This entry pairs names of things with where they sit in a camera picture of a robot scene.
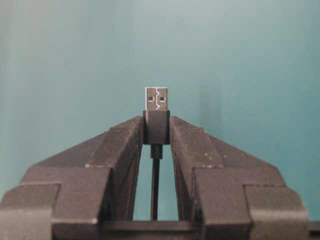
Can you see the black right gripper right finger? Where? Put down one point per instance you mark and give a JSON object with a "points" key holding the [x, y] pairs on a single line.
{"points": [[229, 193]]}

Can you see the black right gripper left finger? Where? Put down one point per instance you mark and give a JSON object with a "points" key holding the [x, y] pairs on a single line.
{"points": [[68, 196]]}

